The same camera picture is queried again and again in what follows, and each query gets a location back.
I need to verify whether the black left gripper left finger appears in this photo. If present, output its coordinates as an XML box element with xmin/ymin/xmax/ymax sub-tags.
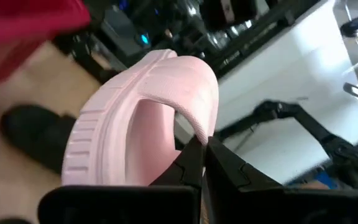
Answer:
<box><xmin>37</xmin><ymin>134</ymin><xmax>204</xmax><ymax>224</ymax></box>

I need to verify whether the red plastic bin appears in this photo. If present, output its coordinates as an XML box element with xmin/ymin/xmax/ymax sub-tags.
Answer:
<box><xmin>0</xmin><ymin>0</ymin><xmax>91</xmax><ymax>93</ymax></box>

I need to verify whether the black slide sandal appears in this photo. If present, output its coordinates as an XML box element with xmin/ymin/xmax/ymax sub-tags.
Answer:
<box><xmin>0</xmin><ymin>104</ymin><xmax>77</xmax><ymax>175</ymax></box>

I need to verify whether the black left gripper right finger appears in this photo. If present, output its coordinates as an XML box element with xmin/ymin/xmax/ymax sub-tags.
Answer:
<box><xmin>204</xmin><ymin>136</ymin><xmax>358</xmax><ymax>224</ymax></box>

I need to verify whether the pink slide sandal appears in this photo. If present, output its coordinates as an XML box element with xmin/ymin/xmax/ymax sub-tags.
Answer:
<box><xmin>61</xmin><ymin>49</ymin><xmax>219</xmax><ymax>187</ymax></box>

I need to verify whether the person's hand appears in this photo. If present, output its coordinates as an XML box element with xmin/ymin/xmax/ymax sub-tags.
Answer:
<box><xmin>296</xmin><ymin>181</ymin><xmax>331</xmax><ymax>190</ymax></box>

